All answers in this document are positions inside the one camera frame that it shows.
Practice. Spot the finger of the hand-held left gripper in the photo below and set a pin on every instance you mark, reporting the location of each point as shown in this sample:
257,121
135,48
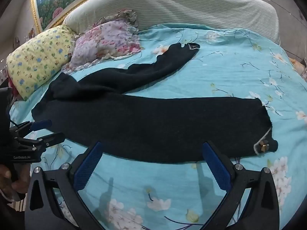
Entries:
39,124
50,139

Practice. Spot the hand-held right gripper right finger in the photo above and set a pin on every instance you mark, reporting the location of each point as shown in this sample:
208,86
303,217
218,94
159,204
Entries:
215,166

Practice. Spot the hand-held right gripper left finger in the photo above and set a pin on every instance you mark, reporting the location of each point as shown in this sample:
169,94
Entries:
87,167

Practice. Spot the black pants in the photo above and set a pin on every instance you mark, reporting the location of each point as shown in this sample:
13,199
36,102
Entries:
148,124

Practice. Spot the person's left hand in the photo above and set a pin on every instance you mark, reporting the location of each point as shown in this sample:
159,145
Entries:
20,184

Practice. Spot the yellow printed pillow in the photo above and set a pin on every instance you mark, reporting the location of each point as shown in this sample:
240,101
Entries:
36,60

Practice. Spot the turquoise floral bedsheet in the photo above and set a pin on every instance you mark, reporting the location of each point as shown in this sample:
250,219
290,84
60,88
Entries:
227,67

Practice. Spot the pink floral ruffled pillow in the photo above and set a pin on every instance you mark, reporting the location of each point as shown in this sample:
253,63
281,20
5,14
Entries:
105,43

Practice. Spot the gold framed floral painting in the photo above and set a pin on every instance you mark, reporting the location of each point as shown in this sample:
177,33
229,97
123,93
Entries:
55,2

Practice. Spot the grey floral ruffled pillow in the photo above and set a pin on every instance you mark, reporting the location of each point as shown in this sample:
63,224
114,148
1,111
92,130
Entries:
124,16

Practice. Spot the striped padded headboard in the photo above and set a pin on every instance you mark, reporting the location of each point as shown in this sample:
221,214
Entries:
191,7

